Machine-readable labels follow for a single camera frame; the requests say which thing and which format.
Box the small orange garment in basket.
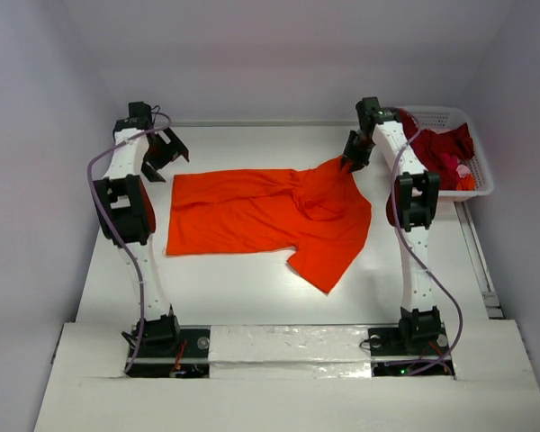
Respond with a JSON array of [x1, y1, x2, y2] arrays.
[[456, 174, 476, 192]]

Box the dark red t shirt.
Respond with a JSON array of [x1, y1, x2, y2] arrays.
[[399, 109, 475, 191]]

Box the white plastic basket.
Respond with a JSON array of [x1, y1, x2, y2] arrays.
[[398, 106, 494, 202]]

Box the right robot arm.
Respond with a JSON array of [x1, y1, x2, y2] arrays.
[[341, 96, 442, 356]]

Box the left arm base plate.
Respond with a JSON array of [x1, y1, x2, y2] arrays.
[[126, 327, 211, 379]]

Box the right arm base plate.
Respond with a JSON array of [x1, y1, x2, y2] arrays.
[[359, 326, 455, 377]]

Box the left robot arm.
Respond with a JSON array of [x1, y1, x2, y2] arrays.
[[87, 102, 190, 356]]

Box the orange t shirt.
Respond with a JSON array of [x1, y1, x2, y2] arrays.
[[166, 157, 372, 293]]

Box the pink garment in basket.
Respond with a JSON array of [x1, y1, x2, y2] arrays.
[[440, 153, 471, 180]]

